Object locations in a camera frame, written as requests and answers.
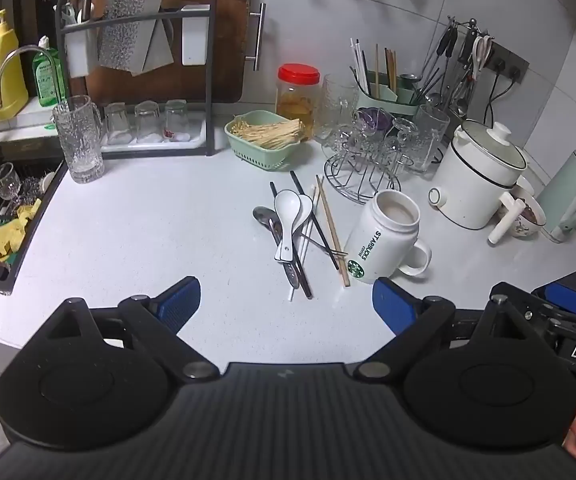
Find white plastic rack holder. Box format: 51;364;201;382
64;27;91;78
182;5;209;67

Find sink with dishes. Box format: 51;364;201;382
0;159;69;297

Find red lid plastic jar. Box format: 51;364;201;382
275;63;321;142

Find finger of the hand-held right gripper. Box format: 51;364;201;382
532;282;576;341

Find white handled scissors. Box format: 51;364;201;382
470;31;494;82

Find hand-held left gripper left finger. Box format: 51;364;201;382
48;276;221;383

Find row of hanging kitchen tools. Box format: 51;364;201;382
420;16;494;117

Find bundle of dried strands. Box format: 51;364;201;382
232;117;305;150

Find white chopstick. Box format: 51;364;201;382
289;185;316;302

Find floral ceramic bowl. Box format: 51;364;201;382
510;192;547;239

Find textured steel cleaver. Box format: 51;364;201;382
97;0;169;73

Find wire glass rack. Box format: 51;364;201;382
324;107;405;206

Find white drip tray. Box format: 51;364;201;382
99;122;207;152

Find tall textured glass mug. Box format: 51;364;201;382
52;95;105;185

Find bunch of mixed chopsticks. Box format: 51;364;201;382
349;36;399;98

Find clear glass cup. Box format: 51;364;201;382
325;122;363;161

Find wooden cutting board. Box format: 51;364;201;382
85;0;267;107

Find small clear glass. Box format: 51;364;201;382
134;100;165;143
164;99;192;142
104;102;135;145

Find clear stemmed glass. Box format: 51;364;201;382
390;117;421;166

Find large textured glass mug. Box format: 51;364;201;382
410;105;452;175

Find white mug green label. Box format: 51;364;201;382
343;190;432;285

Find green plastic basket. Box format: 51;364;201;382
224;110;309;171

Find green electric kettle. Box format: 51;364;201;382
536;150;576;244

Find steel spoon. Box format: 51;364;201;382
253;206;301;288

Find plain steel knife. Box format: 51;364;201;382
140;20;175;73

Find white ceramic spoon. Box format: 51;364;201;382
280;194;315;263
274;190;302;262

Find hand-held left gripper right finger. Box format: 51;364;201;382
357;277;531;380

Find green dish soap bottle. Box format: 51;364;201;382
32;35;69;108

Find white electric pot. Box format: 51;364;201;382
428;119;529;246

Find steel scourer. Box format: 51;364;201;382
18;172;58;202

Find black chopstick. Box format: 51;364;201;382
269;182;313;300
290;171;339;270

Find black dish rack frame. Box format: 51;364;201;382
55;0;217;157

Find grey wall socket panel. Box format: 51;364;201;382
482;42;531;85

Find textured clear glass tumbler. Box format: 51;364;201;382
315;74;359;145

